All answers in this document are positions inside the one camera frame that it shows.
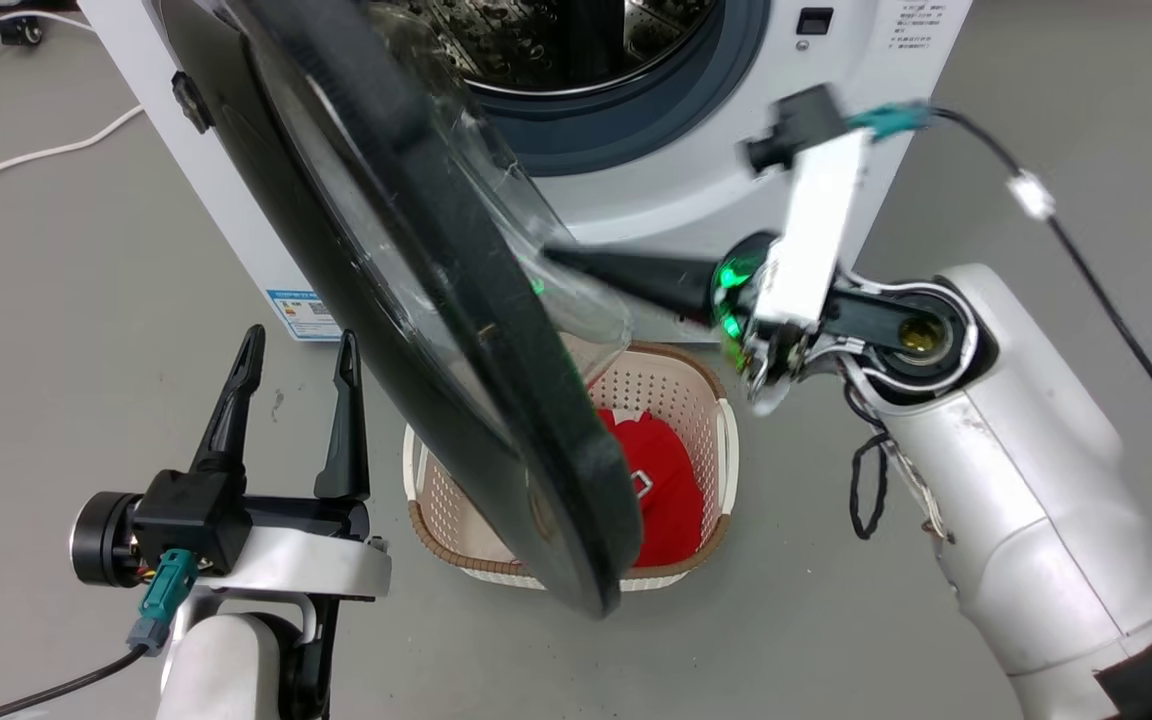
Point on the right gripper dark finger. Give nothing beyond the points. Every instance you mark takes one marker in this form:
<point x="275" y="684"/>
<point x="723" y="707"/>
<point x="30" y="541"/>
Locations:
<point x="651" y="277"/>

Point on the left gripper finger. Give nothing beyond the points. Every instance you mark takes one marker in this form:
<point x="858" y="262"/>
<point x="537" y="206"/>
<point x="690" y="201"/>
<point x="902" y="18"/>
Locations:
<point x="344" y="430"/>
<point x="227" y="410"/>

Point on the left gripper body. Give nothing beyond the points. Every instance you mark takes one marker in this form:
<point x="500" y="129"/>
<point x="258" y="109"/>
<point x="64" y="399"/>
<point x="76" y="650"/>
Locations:
<point x="104" y="540"/>

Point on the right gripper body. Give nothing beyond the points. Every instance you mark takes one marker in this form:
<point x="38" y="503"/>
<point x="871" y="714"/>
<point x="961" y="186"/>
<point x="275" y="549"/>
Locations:
<point x="741" y="290"/>

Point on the black round glass washer door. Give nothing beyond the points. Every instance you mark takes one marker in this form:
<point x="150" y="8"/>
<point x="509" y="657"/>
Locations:
<point x="436" y="330"/>

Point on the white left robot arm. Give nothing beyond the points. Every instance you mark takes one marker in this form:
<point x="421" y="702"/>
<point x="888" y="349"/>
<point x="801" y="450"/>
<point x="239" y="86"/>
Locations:
<point x="221" y="665"/>

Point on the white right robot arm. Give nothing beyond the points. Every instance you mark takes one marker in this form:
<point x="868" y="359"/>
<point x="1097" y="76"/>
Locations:
<point x="1026" y="500"/>

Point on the white front-load washing machine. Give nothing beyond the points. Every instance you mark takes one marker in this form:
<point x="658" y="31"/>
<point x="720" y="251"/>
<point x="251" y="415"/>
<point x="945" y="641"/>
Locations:
<point x="636" y="205"/>

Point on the grey-blue rubber door gasket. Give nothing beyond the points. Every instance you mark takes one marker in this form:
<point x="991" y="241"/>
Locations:
<point x="656" y="115"/>

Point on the beige plastic laundry basket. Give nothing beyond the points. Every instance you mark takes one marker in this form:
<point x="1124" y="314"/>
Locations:
<point x="678" y="385"/>

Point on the blue white energy label sticker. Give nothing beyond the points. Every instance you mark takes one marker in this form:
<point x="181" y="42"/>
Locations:
<point x="302" y="312"/>

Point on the red garment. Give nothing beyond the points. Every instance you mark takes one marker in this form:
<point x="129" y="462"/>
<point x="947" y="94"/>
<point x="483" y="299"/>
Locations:
<point x="674" y="500"/>

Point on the steel washer drum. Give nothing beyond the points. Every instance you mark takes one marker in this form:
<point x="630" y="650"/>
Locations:
<point x="546" y="40"/>

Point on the small black floor plug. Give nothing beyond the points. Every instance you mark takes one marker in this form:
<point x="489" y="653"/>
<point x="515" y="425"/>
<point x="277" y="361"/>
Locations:
<point x="20" y="30"/>

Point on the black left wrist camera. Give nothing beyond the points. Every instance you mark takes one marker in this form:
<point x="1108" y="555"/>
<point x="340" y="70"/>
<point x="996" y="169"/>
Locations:
<point x="191" y="515"/>

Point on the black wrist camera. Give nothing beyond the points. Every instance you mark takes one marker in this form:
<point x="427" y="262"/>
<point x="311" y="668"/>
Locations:
<point x="191" y="515"/>
<point x="796" y="125"/>

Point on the white right camera bracket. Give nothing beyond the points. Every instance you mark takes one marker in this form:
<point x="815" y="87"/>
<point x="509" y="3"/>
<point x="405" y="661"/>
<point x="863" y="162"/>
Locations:
<point x="814" y="235"/>

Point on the white camera bracket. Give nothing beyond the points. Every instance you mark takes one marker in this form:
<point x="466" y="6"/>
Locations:
<point x="306" y="565"/>
<point x="814" y="235"/>

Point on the white left camera bracket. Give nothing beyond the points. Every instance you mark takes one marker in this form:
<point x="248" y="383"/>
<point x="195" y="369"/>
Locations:
<point x="306" y="565"/>

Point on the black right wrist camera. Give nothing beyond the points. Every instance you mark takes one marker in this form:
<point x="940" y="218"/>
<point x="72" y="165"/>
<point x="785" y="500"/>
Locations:
<point x="796" y="125"/>

